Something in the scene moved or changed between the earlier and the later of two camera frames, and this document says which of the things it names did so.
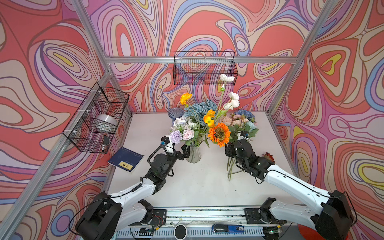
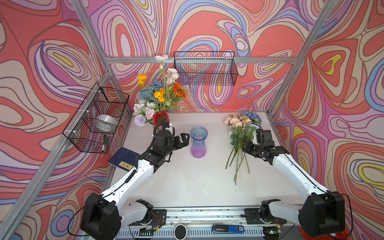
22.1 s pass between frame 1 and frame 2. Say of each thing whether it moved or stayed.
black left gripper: moved
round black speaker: stayed
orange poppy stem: moved
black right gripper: moved
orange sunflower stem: moved
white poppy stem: moved
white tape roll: stayed
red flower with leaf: moved
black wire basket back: stayed
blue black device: stayed
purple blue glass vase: moved
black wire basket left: stayed
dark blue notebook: stayed
